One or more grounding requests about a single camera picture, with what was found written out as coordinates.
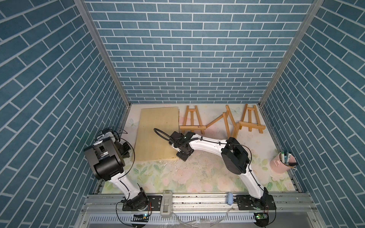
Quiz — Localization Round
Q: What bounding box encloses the green marker pen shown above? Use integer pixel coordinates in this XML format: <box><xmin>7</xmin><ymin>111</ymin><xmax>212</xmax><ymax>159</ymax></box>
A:
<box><xmin>281</xmin><ymin>152</ymin><xmax>285</xmax><ymax>163</ymax></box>

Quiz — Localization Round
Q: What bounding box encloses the grey rail clamp handle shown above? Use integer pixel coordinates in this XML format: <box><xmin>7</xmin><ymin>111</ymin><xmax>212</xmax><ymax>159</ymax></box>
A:
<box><xmin>160</xmin><ymin>190</ymin><xmax>173</xmax><ymax>219</ymax></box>

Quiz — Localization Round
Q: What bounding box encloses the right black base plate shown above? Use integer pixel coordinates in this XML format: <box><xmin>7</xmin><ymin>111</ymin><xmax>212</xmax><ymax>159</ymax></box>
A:
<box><xmin>233</xmin><ymin>194</ymin><xmax>277</xmax><ymax>211</ymax></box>

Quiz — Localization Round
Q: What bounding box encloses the blue rail clip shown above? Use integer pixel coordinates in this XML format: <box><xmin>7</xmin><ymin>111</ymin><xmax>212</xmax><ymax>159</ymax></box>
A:
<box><xmin>226</xmin><ymin>192</ymin><xmax>233</xmax><ymax>205</ymax></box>

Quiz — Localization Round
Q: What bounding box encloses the black marker pen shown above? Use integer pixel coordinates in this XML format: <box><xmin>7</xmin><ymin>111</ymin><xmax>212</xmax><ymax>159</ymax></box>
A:
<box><xmin>285</xmin><ymin>162</ymin><xmax>298</xmax><ymax>167</ymax></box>

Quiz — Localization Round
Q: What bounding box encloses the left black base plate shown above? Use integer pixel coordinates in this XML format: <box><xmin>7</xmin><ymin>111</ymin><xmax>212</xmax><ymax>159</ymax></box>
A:
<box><xmin>122</xmin><ymin>192</ymin><xmax>162</xmax><ymax>211</ymax></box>

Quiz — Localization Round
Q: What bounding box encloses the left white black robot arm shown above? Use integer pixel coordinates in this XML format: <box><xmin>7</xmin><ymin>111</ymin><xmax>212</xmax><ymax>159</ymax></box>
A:
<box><xmin>83</xmin><ymin>131</ymin><xmax>149</xmax><ymax>211</ymax></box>

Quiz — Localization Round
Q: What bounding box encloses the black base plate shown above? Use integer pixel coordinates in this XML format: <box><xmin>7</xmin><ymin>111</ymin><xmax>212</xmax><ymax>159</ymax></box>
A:
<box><xmin>122</xmin><ymin>192</ymin><xmax>162</xmax><ymax>211</ymax></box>
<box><xmin>233</xmin><ymin>194</ymin><xmax>277</xmax><ymax>211</ymax></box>

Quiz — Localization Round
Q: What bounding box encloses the plywood canvas board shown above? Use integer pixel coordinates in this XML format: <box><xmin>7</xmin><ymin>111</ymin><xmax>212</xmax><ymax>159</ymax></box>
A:
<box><xmin>135</xmin><ymin>107</ymin><xmax>179</xmax><ymax>162</ymax></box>

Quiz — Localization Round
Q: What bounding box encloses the right green circuit board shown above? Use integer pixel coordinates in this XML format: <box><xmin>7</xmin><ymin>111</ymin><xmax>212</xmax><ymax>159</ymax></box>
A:
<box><xmin>254</xmin><ymin>213</ymin><xmax>269</xmax><ymax>220</ymax></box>

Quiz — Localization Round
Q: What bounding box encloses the aluminium front rail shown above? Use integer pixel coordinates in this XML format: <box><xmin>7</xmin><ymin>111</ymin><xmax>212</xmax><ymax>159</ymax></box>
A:
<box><xmin>76</xmin><ymin>192</ymin><xmax>325</xmax><ymax>228</ymax></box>

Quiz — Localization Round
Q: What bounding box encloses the teal marker pen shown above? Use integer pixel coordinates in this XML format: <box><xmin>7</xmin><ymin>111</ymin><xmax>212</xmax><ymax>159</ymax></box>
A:
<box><xmin>284</xmin><ymin>150</ymin><xmax>289</xmax><ymax>163</ymax></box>

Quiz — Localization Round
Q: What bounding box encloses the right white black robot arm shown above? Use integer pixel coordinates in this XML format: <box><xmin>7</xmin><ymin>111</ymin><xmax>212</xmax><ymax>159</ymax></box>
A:
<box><xmin>167</xmin><ymin>132</ymin><xmax>276</xmax><ymax>210</ymax></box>

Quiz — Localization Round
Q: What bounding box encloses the pink cup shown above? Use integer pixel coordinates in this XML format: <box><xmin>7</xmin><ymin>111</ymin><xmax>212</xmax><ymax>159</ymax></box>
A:
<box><xmin>270</xmin><ymin>153</ymin><xmax>297</xmax><ymax>174</ymax></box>

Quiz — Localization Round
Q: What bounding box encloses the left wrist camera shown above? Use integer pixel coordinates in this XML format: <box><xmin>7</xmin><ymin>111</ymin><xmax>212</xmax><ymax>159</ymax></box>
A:
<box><xmin>95</xmin><ymin>128</ymin><xmax>120</xmax><ymax>143</ymax></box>

